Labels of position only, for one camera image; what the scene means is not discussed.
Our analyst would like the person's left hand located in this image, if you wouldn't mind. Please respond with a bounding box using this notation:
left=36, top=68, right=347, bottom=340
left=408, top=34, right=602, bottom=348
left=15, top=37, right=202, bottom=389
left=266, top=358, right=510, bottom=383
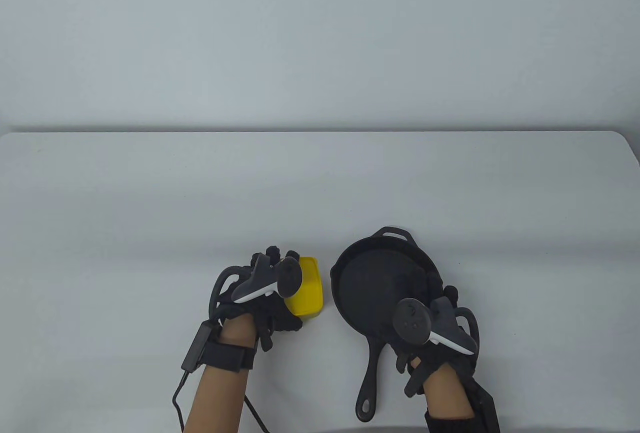
left=207, top=246, right=307, bottom=352

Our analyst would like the person's right hand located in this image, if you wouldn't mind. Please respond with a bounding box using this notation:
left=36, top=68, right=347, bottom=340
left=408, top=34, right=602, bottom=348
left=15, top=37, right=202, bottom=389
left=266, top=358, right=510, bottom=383
left=395, top=273, right=481, bottom=399

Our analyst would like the yellow plastic lid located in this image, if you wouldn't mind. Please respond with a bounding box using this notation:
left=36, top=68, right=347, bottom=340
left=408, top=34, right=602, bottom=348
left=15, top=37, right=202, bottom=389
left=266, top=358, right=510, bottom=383
left=295, top=255, right=327, bottom=311

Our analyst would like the black cast iron frying pan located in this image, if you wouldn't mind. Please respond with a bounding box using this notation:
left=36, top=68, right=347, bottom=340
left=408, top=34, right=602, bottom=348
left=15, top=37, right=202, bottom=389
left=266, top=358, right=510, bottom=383
left=330, top=226, right=446, bottom=423

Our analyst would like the person's left forearm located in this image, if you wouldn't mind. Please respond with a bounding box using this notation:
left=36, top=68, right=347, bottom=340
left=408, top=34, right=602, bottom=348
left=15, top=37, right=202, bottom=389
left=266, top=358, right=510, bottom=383
left=182, top=313, right=258, bottom=433

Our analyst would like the person's right forearm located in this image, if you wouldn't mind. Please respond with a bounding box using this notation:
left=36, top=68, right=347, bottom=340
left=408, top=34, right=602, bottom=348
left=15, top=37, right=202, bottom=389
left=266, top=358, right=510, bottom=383
left=422, top=360, right=481, bottom=433

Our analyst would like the white and black controller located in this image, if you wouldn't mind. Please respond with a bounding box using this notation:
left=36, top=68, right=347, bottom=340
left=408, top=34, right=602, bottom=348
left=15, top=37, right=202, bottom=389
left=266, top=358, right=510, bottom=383
left=392, top=297, right=478, bottom=356
left=231, top=254, right=305, bottom=304

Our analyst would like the black wrist box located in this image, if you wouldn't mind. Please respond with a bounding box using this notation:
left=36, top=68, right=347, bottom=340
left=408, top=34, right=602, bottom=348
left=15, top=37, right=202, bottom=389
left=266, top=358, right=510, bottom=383
left=181, top=321, right=213, bottom=374
left=470, top=378, right=501, bottom=433

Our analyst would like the black wrist strap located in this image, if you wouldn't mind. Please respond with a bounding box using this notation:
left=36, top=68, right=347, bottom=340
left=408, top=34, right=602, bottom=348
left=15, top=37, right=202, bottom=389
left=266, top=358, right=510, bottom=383
left=425, top=410, right=501, bottom=433
left=200, top=340, right=258, bottom=372

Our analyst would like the black cable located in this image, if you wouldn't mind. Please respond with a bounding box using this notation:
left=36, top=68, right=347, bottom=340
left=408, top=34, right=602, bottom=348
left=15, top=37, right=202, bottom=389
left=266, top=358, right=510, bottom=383
left=172, top=370, right=271, bottom=433

